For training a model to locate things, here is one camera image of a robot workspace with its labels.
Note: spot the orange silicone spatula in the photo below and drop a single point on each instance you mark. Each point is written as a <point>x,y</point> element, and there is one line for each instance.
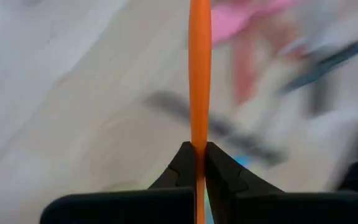
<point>199,62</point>

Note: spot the pink silicone spatula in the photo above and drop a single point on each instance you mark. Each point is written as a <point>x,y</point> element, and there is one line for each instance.
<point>228,21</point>

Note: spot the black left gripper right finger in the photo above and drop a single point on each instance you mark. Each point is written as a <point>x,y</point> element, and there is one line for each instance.
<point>259,208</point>

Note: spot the blue silicone spatula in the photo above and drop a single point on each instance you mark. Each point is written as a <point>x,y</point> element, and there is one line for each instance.
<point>245,161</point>

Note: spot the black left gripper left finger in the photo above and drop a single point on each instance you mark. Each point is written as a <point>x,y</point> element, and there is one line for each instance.
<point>172,205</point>

